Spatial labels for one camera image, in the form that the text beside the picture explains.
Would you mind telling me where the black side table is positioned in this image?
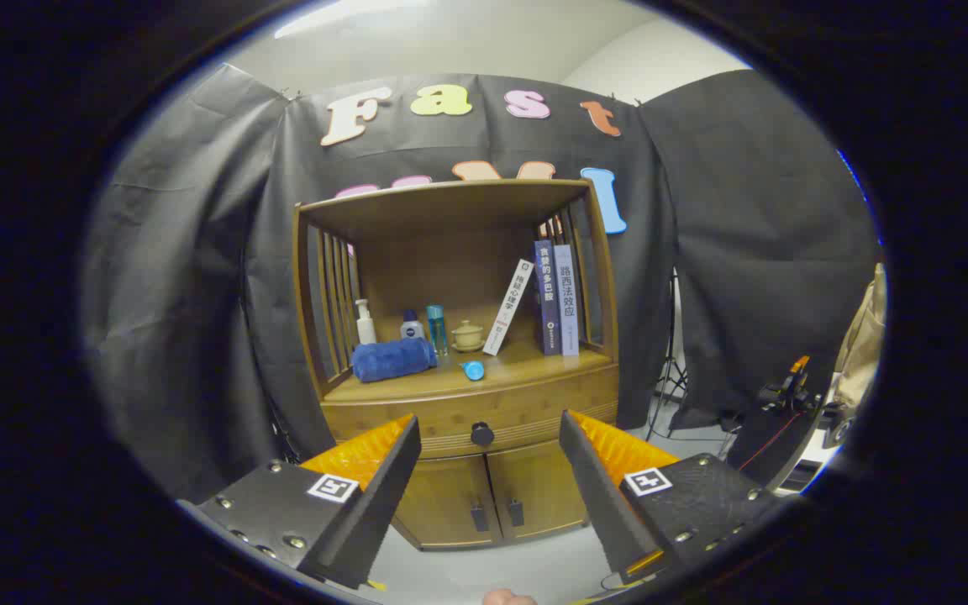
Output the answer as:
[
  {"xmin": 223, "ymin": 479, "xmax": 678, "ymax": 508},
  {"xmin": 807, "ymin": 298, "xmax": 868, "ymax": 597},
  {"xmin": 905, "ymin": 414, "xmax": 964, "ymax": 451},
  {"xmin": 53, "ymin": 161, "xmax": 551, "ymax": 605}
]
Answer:
[{"xmin": 723, "ymin": 403, "xmax": 829, "ymax": 492}]

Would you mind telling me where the black backdrop cloth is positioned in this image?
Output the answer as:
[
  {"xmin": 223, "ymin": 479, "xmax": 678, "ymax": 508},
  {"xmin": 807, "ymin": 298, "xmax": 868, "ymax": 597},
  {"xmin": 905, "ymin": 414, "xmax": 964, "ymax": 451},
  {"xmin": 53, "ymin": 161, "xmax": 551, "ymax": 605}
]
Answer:
[{"xmin": 81, "ymin": 63, "xmax": 881, "ymax": 505}]

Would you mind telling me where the wooden cabinet door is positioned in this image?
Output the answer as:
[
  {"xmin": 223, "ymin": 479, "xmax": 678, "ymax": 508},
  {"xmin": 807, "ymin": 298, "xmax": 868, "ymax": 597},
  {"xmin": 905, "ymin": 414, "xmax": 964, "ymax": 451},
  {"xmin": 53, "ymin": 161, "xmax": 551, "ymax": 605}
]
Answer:
[
  {"xmin": 390, "ymin": 454, "xmax": 502, "ymax": 550},
  {"xmin": 487, "ymin": 439, "xmax": 591, "ymax": 540}
]

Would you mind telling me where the dark blue book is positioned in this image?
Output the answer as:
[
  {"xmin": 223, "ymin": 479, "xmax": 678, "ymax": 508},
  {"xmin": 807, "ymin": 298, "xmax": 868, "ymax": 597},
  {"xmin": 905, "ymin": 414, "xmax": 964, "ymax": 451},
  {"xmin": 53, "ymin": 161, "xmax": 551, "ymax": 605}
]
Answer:
[{"xmin": 534, "ymin": 239, "xmax": 563, "ymax": 355}]

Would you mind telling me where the beige bag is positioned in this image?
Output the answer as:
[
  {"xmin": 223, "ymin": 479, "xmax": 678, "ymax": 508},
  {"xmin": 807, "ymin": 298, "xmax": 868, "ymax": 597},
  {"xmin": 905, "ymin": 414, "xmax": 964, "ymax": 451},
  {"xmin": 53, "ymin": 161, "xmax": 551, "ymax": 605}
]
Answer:
[{"xmin": 833, "ymin": 263, "xmax": 886, "ymax": 413}]

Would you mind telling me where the wooden drawer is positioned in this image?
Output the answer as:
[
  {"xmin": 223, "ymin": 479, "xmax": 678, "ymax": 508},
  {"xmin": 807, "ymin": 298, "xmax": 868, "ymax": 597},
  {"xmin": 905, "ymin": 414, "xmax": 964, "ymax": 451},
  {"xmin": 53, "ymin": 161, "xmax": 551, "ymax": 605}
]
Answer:
[{"xmin": 322, "ymin": 363, "xmax": 621, "ymax": 460}]

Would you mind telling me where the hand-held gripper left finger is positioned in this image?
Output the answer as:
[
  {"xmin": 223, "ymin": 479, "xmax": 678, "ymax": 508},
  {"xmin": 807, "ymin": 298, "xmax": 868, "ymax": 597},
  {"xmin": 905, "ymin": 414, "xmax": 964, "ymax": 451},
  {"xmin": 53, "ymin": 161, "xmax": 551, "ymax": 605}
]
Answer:
[{"xmin": 177, "ymin": 412, "xmax": 423, "ymax": 591}]

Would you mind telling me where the wooden cabinet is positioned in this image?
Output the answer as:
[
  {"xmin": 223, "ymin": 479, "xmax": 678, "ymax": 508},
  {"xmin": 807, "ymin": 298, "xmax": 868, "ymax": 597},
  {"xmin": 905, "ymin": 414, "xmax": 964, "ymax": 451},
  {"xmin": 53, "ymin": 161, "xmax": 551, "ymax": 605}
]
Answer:
[{"xmin": 293, "ymin": 178, "xmax": 621, "ymax": 551}]

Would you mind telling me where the black light stand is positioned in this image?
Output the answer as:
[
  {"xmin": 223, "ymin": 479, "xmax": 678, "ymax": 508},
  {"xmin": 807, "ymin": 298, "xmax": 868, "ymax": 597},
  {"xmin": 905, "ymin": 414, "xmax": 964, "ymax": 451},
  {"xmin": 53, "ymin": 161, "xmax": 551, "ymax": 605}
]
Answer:
[{"xmin": 646, "ymin": 269, "xmax": 691, "ymax": 442}]

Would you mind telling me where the clear blue bottle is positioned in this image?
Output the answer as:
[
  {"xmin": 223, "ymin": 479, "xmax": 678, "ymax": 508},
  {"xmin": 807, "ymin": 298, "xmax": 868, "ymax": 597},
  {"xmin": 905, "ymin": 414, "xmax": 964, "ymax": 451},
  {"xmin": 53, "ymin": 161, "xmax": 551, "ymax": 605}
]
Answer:
[{"xmin": 426, "ymin": 304, "xmax": 449, "ymax": 356}]

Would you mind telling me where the red cable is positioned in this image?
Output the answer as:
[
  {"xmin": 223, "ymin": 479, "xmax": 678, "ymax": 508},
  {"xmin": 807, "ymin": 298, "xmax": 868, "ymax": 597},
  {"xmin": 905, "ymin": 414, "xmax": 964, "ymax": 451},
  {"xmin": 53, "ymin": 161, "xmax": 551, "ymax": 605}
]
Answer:
[{"xmin": 740, "ymin": 410, "xmax": 802, "ymax": 471}]

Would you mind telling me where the rolled blue towel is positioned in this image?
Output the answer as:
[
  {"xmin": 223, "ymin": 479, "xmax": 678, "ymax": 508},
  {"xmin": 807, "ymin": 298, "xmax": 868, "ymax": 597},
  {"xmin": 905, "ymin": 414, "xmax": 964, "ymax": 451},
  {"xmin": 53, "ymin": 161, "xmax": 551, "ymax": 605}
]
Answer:
[{"xmin": 351, "ymin": 337, "xmax": 439, "ymax": 384}]

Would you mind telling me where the black and orange device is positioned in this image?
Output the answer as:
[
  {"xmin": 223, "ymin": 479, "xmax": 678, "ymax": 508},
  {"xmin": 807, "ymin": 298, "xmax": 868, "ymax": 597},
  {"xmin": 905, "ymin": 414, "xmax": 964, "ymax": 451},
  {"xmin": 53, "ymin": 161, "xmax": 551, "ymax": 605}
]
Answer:
[{"xmin": 757, "ymin": 355, "xmax": 825, "ymax": 417}]

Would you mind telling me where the lavender book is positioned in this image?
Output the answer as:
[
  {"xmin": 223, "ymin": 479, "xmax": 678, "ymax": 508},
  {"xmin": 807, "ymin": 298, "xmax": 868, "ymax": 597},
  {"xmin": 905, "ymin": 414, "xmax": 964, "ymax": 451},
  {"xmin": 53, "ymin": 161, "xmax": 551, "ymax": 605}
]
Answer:
[{"xmin": 553, "ymin": 244, "xmax": 580, "ymax": 357}]

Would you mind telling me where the white book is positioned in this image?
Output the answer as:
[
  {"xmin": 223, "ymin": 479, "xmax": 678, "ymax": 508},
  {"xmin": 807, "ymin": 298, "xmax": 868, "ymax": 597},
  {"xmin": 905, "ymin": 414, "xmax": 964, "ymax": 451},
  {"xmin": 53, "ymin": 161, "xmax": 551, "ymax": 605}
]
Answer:
[{"xmin": 482, "ymin": 258, "xmax": 535, "ymax": 356}]

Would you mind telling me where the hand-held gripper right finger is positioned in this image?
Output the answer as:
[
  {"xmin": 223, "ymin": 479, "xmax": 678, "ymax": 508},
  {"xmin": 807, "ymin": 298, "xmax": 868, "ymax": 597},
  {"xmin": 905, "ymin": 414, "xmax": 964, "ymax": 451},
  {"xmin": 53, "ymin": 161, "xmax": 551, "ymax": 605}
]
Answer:
[{"xmin": 558, "ymin": 409, "xmax": 796, "ymax": 579}]

